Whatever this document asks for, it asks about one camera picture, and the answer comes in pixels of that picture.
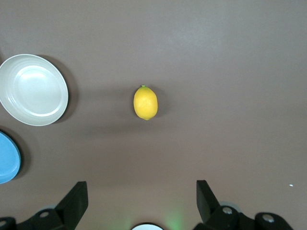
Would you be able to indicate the brown table cover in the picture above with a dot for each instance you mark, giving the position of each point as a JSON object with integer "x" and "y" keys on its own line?
{"x": 216, "y": 72}

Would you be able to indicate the yellow lemon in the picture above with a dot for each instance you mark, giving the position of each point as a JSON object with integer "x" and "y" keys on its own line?
{"x": 145, "y": 103}

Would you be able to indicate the blue plate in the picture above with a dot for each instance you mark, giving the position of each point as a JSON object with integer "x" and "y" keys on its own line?
{"x": 7, "y": 158}

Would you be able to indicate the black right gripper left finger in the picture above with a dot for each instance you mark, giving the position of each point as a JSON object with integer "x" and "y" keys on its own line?
{"x": 69, "y": 210}

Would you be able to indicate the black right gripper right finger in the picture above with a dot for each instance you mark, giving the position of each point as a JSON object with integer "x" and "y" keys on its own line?
{"x": 216, "y": 215}

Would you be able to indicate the pale pink plate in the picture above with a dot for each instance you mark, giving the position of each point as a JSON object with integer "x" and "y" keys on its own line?
{"x": 36, "y": 91}

